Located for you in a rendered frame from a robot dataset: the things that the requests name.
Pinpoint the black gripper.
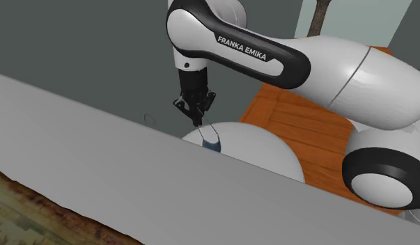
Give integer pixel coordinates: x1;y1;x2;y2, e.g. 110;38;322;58
173;66;217;128

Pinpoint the small blue-grey transparent cup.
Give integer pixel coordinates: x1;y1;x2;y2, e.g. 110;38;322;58
196;123;223;154

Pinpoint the white toilet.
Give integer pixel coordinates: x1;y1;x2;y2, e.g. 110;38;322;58
181;121;306;184

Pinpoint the large grey flat panel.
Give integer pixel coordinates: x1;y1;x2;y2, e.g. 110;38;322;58
0;71;420;245

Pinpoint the brown houseplant trunk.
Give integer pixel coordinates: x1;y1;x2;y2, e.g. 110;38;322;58
306;0;333;38

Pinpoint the brown patterned rug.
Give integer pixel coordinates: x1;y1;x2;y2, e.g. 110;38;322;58
0;166;144;245

